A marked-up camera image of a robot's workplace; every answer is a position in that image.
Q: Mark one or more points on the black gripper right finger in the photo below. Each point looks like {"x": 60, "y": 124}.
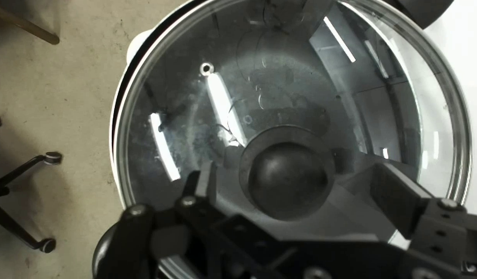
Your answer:
{"x": 404, "y": 202}

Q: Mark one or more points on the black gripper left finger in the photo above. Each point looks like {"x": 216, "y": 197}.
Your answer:
{"x": 198, "y": 226}

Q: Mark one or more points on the glass lid with black knob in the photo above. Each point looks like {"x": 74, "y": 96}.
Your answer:
{"x": 280, "y": 78}

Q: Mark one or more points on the black cooking pot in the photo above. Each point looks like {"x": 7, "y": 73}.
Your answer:
{"x": 425, "y": 9}

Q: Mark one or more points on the white rectangular tray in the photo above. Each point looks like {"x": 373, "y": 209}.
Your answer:
{"x": 472, "y": 62}

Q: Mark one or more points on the black caster chair base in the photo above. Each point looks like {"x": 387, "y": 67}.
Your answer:
{"x": 12, "y": 178}

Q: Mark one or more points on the brown bar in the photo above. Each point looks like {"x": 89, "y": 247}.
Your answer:
{"x": 27, "y": 25}

